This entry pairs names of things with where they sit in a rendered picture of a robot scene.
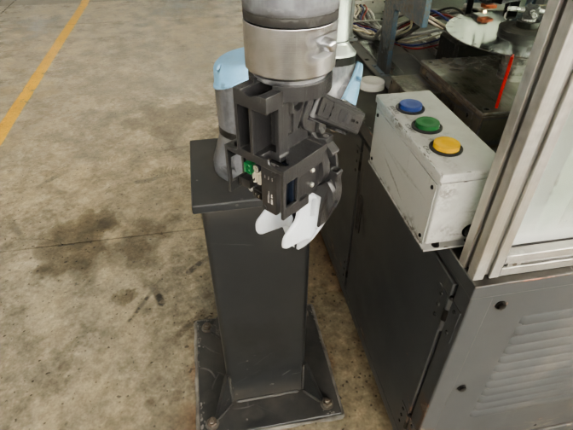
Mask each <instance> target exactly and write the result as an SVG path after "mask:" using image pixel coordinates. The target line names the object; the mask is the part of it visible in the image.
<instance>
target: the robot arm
mask: <svg viewBox="0 0 573 430"><path fill-rule="evenodd" d="M241 3H242V24H243V38H244V47H243V48H238V49H233V50H231V51H229V52H227V53H225V54H223V55H221V56H220V57H219V58H218V59H217V60H216V62H215V64H214V67H213V75H214V83H213V88H214V89H215V95H216V104H217V118H218V126H219V136H218V139H217V146H216V149H215V153H214V158H213V160H214V167H215V171H216V173H217V175H218V176H219V177H221V178H222V179H224V180H226V181H228V183H229V191H230V192H232V191H234V190H235V189H237V188H239V187H240V186H241V185H244V186H246V187H247V188H249V190H250V191H253V196H255V197H257V198H258V199H259V200H262V201H263V205H262V207H263V209H264V211H263V212H262V214H261V215H260V216H259V218H258V219H257V222H256V231H257V232H258V233H259V234H264V233H267V232H270V231H272V230H276V229H279V228H280V227H283V229H284V231H285V234H284V236H283V239H282V243H281V245H282V247H283V248H289V247H291V246H293V247H296V248H297V249H300V248H302V247H304V246H306V245H307V244H308V243H309V242H311V241H312V240H313V239H314V237H315V236H316V235H317V233H318V232H319V231H320V229H321V228H322V226H323V225H324V223H325V222H326V221H327V220H328V219H329V217H330V216H331V214H332V213H333V211H334V209H335V208H336V206H337V205H338V203H339V201H340V197H341V192H342V184H341V175H342V172H343V170H342V169H341V168H339V167H338V165H339V160H338V154H337V152H338V151H339V148H338V147H337V145H336V144H335V143H334V141H333V135H332V134H330V133H327V132H325V130H326V128H328V129H329V130H330V131H331V132H333V133H342V134H345V135H346V134H347V132H349V133H353V134H355V135H357V134H358V132H359V130H360V127H361V125H362V121H363V119H364V116H365V113H363V112H361V111H359V110H357V109H356V101H357V97H358V94H359V89H360V85H361V80H362V71H363V65H362V63H360V62H359V61H356V51H355V49H354V48H353V47H352V46H351V44H350V42H349V32H350V12H351V3H352V0H241Z"/></svg>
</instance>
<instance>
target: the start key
mask: <svg viewBox="0 0 573 430"><path fill-rule="evenodd" d="M414 125H415V126H416V127H417V128H418V129H420V130H423V131H437V130H438V129H439V127H440V122H439V120H437V119H435V118H432V117H427V116H423V117H418V118H417V119H416V120H415V124H414Z"/></svg>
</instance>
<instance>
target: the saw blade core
mask: <svg viewBox="0 0 573 430"><path fill-rule="evenodd" d="M502 14H503V12H501V11H497V12H496V11H492V12H481V13H480V12H477V13H470V14H466V15H459V16H456V17H454V18H452V19H451V20H449V21H448V22H447V24H446V31H447V33H448V34H449V35H450V36H451V37H453V38H455V39H456V40H458V41H460V42H462V43H463V44H467V45H469V46H472V47H474V48H477V49H481V50H484V51H488V52H491V53H495V54H498V55H506V56H512V55H514V57H517V58H523V59H529V57H530V52H531V50H532V47H533V44H534V42H535V41H530V40H522V39H516V38H510V37H507V36H505V35H502V34H501V33H499V32H498V31H497V29H498V25H499V24H500V23H501V22H504V21H508V20H506V19H505V18H504V16H502ZM522 15H523V13H519V12H517V15H516V19H512V20H517V18H520V17H522ZM542 17H543V15H538V17H537V20H539V21H540V24H541V20H542Z"/></svg>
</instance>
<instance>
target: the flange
mask: <svg viewBox="0 0 573 430"><path fill-rule="evenodd" d="M522 18H523V17H520V18H517V20H509V21H504V22H501V23H500V24H499V25H498V29H497V31H498V32H499V33H501V34H502V35H505V36H507V37H510V38H516V39H522V40H530V41H535V37H536V34H537V33H538V30H539V27H540V21H539V20H537V19H536V21H535V22H527V21H523V20H522Z"/></svg>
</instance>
